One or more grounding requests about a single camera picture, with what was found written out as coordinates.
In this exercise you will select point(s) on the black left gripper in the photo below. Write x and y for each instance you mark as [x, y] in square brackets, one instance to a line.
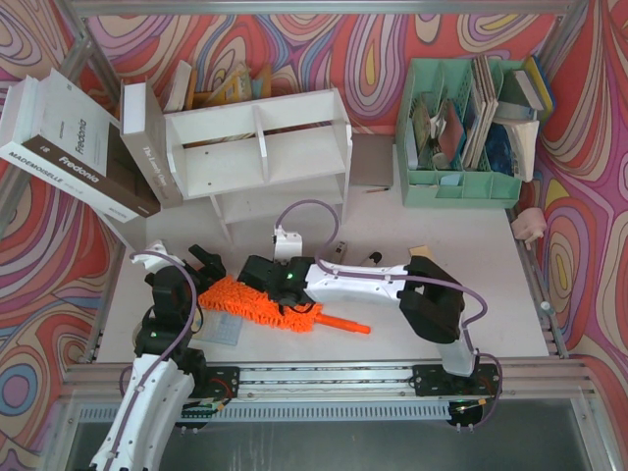
[194, 273]

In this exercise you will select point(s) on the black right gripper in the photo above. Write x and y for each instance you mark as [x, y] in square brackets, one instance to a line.
[250, 270]

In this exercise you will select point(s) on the orange microfiber duster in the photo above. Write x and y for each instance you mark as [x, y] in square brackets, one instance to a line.
[238, 299]

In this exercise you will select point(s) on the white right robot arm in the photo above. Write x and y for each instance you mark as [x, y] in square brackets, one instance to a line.
[430, 300]

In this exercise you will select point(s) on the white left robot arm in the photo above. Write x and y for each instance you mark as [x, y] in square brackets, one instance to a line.
[166, 371]

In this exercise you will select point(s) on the white wooden bookshelf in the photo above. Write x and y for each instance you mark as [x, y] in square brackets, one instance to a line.
[253, 159]

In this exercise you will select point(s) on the light blue calculator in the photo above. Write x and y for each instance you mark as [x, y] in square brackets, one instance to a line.
[218, 327]

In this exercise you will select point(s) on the tan sticky note pad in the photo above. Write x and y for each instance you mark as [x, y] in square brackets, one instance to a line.
[422, 250]

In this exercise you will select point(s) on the small pencil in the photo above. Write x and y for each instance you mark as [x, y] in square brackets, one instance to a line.
[376, 190]

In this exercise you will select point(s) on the grey hardcover book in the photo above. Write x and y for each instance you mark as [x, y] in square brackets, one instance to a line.
[144, 134]

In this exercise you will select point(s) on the books behind shelf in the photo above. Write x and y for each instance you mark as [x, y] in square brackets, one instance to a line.
[239, 86]

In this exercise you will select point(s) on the white Fredonia book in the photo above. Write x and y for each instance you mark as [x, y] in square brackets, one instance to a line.
[53, 130]

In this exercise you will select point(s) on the green plastic desk organizer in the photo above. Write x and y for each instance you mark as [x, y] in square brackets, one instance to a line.
[455, 187]

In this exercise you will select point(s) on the pink plastic object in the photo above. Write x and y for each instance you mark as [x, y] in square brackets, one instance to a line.
[529, 226]

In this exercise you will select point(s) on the books in organizer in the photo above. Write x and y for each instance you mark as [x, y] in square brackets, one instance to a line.
[509, 105]

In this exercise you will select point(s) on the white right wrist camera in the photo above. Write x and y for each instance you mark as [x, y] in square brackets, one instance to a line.
[287, 245]

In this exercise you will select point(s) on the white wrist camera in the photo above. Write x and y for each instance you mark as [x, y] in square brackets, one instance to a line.
[287, 245]
[155, 257]

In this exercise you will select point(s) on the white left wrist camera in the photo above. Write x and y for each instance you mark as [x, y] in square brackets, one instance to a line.
[155, 257]

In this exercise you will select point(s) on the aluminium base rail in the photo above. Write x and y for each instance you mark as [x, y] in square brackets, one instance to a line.
[548, 377]

